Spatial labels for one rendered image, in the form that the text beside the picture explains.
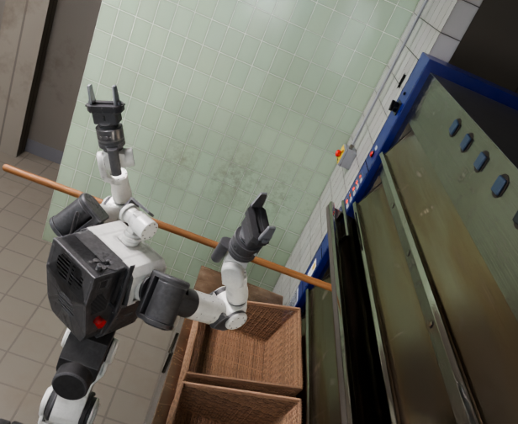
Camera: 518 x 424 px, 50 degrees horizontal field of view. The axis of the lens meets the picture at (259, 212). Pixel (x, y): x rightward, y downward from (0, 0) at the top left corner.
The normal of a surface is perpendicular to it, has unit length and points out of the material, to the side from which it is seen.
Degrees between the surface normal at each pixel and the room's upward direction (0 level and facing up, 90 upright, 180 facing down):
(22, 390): 0
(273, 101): 90
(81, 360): 45
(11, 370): 0
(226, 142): 90
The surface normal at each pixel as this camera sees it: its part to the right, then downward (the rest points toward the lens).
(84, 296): -0.59, 0.15
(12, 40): -0.06, 0.45
